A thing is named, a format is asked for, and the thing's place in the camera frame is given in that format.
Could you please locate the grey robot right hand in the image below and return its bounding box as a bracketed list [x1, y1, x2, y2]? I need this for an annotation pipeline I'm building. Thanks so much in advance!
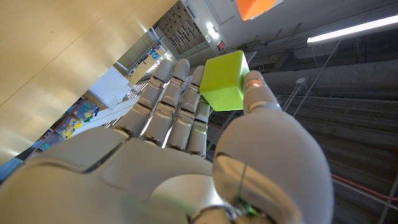
[0, 58, 335, 224]

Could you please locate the green magnetic block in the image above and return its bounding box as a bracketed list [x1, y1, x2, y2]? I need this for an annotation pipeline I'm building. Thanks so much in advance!
[199, 50, 251, 112]

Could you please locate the orange magnetic block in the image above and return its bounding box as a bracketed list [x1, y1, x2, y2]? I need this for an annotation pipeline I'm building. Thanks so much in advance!
[235, 0, 277, 22]

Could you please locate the dark pegboard panel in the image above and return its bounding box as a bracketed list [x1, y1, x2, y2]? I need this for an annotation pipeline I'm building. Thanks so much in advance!
[158, 0, 212, 58]

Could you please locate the fluorescent tube light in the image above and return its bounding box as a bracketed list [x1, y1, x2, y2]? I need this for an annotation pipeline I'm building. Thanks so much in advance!
[307, 14, 398, 44]

